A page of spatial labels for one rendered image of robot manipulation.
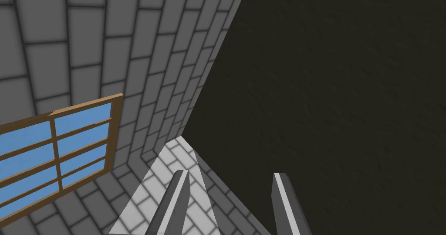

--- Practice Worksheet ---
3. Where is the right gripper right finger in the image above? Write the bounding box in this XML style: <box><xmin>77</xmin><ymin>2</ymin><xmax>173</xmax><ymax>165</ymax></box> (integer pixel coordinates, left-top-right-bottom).
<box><xmin>271</xmin><ymin>172</ymin><xmax>313</xmax><ymax>235</ymax></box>

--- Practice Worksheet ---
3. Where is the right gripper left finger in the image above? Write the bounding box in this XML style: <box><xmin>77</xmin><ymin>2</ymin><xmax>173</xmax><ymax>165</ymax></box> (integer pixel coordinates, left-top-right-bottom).
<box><xmin>144</xmin><ymin>169</ymin><xmax>191</xmax><ymax>235</ymax></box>

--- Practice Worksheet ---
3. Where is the brown framed window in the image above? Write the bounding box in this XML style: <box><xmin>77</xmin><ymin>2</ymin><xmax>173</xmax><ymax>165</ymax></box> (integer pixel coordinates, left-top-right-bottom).
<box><xmin>0</xmin><ymin>93</ymin><xmax>124</xmax><ymax>228</ymax></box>

